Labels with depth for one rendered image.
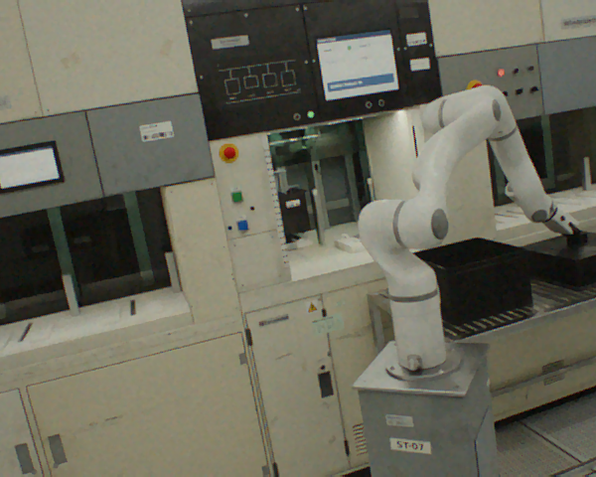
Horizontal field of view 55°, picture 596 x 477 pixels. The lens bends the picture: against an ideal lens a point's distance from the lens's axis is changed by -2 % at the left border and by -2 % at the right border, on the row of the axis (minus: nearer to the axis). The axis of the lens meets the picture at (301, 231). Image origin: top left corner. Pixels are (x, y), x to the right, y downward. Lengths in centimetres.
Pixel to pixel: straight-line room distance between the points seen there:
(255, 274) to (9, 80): 99
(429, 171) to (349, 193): 160
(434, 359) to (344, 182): 173
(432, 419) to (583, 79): 166
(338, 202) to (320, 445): 128
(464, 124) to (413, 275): 42
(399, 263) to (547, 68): 134
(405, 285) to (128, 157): 100
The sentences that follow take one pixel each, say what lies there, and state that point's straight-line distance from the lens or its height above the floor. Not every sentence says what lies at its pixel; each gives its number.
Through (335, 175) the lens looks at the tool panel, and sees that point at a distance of 305.
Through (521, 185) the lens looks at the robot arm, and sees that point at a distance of 186.
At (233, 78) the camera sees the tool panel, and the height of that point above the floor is 159.
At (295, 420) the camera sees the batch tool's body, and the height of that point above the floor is 35.
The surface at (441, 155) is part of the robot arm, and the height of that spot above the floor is 127.
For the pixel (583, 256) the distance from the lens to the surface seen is 200.
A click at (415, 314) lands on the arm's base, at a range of 144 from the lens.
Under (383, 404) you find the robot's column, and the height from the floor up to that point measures 71.
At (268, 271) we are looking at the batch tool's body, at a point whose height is 92.
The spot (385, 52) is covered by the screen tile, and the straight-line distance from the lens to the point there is 220.
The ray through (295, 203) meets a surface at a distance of 260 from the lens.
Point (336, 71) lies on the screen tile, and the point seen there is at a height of 156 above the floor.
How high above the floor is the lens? 139
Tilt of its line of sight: 10 degrees down
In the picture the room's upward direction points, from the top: 10 degrees counter-clockwise
